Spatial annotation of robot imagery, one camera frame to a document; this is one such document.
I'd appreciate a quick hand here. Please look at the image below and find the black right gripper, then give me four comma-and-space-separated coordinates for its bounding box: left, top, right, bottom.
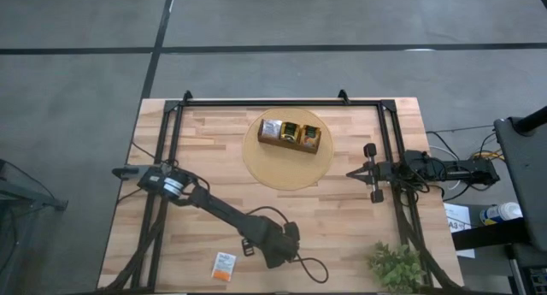
346, 143, 389, 204

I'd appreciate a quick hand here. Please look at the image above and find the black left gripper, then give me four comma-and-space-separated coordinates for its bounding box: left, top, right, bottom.
240, 217, 303, 270

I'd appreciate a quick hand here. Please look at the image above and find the white orange Tazo tea bag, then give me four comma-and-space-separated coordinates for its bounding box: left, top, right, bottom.
260, 118, 284, 140
211, 251, 238, 283

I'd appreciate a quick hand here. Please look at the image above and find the orange peach tea bag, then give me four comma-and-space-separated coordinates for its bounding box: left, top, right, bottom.
299, 124, 322, 150

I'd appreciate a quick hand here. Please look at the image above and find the green lemon lime tea bag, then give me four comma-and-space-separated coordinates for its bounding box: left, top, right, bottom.
279, 121, 302, 145

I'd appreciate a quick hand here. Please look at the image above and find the round woven straw placemat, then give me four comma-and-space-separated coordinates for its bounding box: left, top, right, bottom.
242, 107, 336, 192

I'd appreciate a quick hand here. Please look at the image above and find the brown wooden compartment box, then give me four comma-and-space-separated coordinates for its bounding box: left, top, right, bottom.
256, 118, 323, 156

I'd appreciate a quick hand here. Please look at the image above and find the green potted plant white pot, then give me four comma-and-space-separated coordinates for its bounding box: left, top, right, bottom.
365, 239, 427, 295

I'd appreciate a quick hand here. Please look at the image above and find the white paper sheet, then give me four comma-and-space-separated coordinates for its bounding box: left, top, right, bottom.
443, 203, 476, 260

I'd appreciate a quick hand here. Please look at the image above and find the black cart beam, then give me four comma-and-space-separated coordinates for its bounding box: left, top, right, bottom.
451, 217, 533, 251

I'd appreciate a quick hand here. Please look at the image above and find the white blue wipes canister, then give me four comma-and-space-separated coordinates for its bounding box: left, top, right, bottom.
479, 202, 524, 227

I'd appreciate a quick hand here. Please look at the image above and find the dark grey cart top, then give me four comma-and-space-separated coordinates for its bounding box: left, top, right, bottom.
494, 115, 547, 253

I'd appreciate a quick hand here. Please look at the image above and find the black cart pole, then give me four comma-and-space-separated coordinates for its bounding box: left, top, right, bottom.
512, 105, 547, 133

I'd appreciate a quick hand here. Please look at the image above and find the grey metal stand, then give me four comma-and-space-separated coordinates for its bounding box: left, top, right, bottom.
0, 157, 69, 295

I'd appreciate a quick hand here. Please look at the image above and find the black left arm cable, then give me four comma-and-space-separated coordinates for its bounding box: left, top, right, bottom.
245, 205, 330, 285

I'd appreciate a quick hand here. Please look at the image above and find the black metal table frame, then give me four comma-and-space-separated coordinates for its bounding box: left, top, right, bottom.
100, 89, 465, 295

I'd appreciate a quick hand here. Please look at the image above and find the yellow cable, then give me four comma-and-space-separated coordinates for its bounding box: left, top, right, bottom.
472, 149, 505, 162

